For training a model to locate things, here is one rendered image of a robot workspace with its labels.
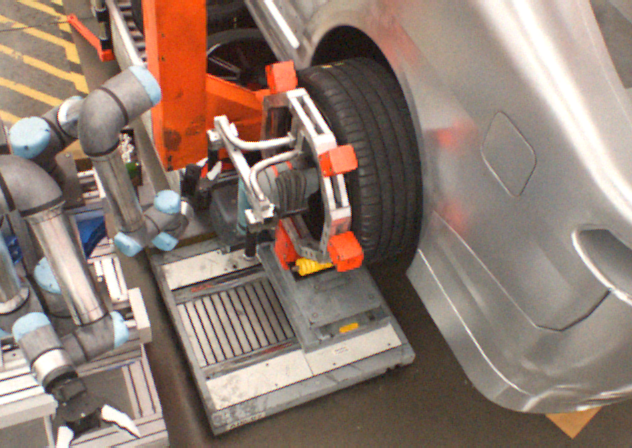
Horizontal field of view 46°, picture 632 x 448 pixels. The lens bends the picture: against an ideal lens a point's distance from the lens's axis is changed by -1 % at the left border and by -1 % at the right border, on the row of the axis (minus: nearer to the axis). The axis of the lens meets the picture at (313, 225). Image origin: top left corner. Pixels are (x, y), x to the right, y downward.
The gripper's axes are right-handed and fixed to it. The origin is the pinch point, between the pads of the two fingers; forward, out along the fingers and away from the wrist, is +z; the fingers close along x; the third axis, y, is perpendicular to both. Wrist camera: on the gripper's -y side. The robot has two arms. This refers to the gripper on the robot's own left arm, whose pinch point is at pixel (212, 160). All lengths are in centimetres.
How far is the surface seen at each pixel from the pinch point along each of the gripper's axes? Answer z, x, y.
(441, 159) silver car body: -8, 69, -42
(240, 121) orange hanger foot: 34.3, -5.4, 14.8
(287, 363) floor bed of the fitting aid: -19, 41, 75
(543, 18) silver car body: -6, 79, -89
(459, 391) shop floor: 1, 106, 83
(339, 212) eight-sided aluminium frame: -14, 47, -14
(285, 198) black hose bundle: -18.7, 31.5, -18.2
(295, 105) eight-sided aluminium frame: 6.7, 23.3, -29.0
